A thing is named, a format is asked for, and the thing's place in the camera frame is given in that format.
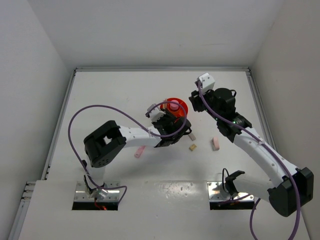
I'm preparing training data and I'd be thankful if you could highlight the small yellow eraser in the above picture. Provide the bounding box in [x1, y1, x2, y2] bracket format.
[189, 144, 197, 152]

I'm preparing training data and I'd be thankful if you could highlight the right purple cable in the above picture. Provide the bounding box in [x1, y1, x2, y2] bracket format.
[196, 81, 302, 240]

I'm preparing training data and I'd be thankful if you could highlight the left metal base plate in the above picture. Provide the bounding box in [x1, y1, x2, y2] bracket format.
[73, 182, 120, 203]

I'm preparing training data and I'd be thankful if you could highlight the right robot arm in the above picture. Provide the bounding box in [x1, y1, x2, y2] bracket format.
[189, 88, 314, 217]

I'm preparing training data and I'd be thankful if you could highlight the purple cable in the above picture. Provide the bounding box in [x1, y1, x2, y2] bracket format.
[67, 101, 188, 208]
[196, 81, 302, 240]

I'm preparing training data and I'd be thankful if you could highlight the metal base plate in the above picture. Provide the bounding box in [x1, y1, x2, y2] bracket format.
[73, 182, 120, 203]
[207, 181, 255, 203]

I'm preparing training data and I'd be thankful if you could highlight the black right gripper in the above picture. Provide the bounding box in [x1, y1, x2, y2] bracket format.
[189, 86, 222, 122]

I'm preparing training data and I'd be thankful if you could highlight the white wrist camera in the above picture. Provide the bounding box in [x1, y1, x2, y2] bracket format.
[145, 103, 165, 123]
[195, 73, 216, 94]

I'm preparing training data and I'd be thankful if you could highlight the pale pink eraser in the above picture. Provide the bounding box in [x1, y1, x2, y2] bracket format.
[212, 136, 220, 151]

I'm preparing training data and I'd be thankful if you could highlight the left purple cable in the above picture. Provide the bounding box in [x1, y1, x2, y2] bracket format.
[67, 101, 188, 208]

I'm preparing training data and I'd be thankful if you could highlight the pink correction tape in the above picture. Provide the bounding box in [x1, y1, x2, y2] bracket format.
[134, 146, 146, 159]

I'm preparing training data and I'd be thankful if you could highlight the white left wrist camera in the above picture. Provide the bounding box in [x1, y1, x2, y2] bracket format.
[145, 103, 165, 123]

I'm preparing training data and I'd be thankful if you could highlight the grey eraser block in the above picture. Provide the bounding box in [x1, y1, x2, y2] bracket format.
[189, 134, 196, 141]

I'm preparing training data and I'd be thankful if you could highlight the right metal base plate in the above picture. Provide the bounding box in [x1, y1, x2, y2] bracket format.
[207, 181, 255, 203]

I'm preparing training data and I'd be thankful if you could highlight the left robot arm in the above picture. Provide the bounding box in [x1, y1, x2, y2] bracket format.
[83, 113, 192, 190]

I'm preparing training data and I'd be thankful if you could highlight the pink capped clear tube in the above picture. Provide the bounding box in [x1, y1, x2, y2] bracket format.
[168, 99, 180, 112]

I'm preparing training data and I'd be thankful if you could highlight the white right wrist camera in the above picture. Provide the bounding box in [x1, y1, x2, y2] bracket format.
[195, 73, 216, 94]

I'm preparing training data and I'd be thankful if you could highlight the orange round desk organizer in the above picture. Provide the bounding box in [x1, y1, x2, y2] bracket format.
[160, 97, 188, 118]

